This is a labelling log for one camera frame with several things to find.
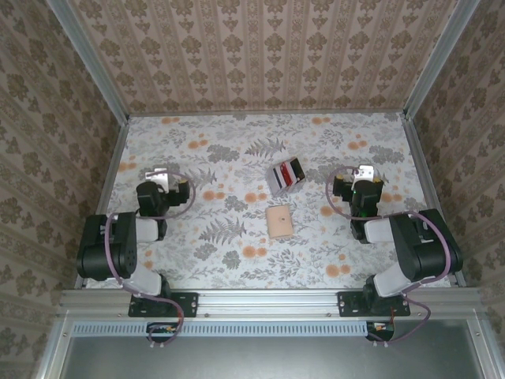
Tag red white small box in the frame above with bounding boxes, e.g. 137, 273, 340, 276
265, 156, 306, 197

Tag beige card holder wallet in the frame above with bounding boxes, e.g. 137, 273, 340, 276
264, 205, 297, 239

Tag floral patterned table cover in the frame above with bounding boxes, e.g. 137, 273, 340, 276
84, 112, 453, 291

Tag small black circuit board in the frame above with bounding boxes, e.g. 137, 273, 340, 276
146, 321, 179, 343
365, 321, 396, 341

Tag grey sheet metal panel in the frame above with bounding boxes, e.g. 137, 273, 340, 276
35, 315, 499, 379

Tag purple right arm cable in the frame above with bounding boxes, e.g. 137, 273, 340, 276
325, 165, 455, 348

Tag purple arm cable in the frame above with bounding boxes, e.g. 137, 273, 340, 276
104, 171, 197, 351
325, 165, 455, 348

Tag aluminium frame side rail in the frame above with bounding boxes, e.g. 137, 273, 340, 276
402, 114, 467, 288
74, 118, 131, 290

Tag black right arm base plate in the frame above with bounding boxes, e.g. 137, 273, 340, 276
338, 291, 411, 317

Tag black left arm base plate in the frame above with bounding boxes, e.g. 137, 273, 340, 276
128, 291, 199, 317

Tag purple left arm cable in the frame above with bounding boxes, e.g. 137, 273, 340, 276
104, 171, 197, 351

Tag aluminium frame post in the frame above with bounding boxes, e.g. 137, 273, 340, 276
49, 0, 131, 124
404, 0, 484, 120

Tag aluminium frame cross rail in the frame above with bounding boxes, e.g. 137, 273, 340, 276
57, 287, 488, 317

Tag slotted white cable duct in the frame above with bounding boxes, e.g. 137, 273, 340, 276
73, 320, 395, 337

